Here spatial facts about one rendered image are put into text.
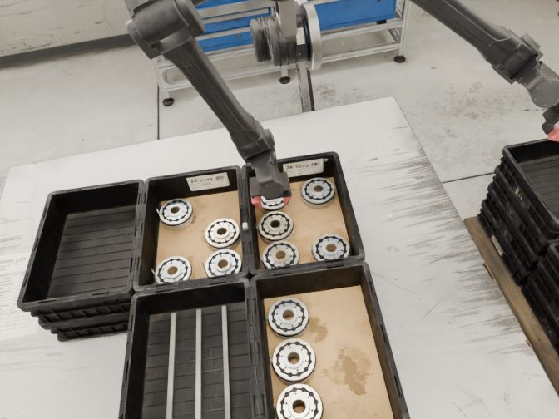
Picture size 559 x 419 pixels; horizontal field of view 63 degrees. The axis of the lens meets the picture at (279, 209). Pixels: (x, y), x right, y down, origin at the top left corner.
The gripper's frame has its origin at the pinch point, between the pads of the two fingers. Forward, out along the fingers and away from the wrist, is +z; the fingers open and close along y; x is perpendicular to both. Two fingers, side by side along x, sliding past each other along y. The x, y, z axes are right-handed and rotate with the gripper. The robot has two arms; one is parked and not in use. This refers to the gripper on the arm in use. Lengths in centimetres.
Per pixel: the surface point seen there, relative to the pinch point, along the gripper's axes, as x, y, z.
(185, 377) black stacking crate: -39.3, -27.8, 11.8
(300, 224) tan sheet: 0.9, 7.1, 11.9
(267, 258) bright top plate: -11.1, -4.0, 8.8
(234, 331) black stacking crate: -29.5, -14.9, 11.8
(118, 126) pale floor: 168, -95, 94
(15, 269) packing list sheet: 11, -88, 24
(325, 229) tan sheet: -2.6, 14.0, 11.9
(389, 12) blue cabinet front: 193, 94, 59
